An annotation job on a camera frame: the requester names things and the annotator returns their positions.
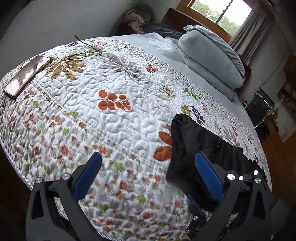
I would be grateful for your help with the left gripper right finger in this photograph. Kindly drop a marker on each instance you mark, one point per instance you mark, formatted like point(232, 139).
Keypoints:
point(244, 209)

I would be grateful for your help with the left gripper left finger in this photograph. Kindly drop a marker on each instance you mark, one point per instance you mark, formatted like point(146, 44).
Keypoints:
point(53, 211)

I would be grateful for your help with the black pants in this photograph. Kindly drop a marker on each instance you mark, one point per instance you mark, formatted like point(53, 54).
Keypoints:
point(187, 139)

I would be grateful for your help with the black metal chair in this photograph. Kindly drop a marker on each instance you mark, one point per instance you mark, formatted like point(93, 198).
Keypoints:
point(258, 109)

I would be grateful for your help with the floral quilted bedspread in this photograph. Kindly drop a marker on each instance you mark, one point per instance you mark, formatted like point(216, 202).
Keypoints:
point(120, 104)

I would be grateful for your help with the smartphone on bed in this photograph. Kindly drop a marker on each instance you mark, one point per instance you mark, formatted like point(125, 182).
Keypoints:
point(21, 79)

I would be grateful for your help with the light blue folded duvet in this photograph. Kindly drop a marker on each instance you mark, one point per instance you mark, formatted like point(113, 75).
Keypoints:
point(212, 58)

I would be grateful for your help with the eyeglasses on bed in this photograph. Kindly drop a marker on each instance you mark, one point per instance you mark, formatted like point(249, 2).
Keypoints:
point(89, 51)

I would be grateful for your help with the grey curtain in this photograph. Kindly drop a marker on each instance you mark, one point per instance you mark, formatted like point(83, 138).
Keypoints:
point(248, 37)

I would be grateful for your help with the wooden framed window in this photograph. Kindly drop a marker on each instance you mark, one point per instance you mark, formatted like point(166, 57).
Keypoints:
point(224, 17)

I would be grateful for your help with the dark wooden headboard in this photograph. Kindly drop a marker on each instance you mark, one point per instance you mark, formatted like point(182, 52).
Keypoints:
point(178, 20)

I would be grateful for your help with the pile of clothes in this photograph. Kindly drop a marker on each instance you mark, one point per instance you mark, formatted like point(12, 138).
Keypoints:
point(140, 20)

